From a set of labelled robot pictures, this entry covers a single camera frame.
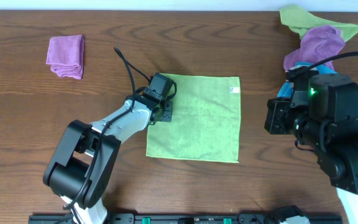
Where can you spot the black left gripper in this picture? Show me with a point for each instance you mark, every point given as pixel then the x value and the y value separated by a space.
pixel 166 110

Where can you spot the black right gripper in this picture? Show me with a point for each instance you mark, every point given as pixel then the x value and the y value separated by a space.
pixel 277 107

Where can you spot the green microfiber cloth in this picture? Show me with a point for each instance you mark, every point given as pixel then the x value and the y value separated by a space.
pixel 206 121

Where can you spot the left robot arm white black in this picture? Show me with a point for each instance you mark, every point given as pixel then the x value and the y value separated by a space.
pixel 81 165

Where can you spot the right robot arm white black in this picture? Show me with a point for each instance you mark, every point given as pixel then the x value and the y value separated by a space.
pixel 322 114

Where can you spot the crumpled blue cloth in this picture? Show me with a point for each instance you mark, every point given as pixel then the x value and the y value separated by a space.
pixel 287 89

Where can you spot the crumpled purple cloth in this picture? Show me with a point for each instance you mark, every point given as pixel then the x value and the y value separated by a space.
pixel 317 44

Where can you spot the crumpled green cloth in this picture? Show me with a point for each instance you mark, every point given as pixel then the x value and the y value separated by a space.
pixel 300 21

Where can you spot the folded purple cloth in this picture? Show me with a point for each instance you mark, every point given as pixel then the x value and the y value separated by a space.
pixel 65 56

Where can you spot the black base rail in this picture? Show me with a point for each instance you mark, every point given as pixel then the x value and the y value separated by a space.
pixel 128 218

